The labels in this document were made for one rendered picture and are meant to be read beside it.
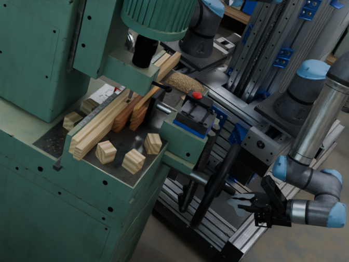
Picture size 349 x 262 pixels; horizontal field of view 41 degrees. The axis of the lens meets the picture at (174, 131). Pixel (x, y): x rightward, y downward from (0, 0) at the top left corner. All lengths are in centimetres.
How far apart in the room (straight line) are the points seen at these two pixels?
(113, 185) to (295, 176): 58
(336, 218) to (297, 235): 124
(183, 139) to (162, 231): 105
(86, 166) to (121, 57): 32
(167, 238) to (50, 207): 94
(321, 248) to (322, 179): 124
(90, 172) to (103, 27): 37
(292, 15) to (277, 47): 14
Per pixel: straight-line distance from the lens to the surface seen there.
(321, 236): 277
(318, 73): 176
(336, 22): 215
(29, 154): 138
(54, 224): 151
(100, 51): 126
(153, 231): 229
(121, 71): 130
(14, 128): 141
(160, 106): 137
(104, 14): 122
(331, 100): 141
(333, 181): 152
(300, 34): 195
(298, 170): 147
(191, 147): 132
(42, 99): 140
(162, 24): 114
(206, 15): 190
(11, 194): 154
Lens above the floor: 174
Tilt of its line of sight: 37 degrees down
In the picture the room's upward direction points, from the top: 23 degrees clockwise
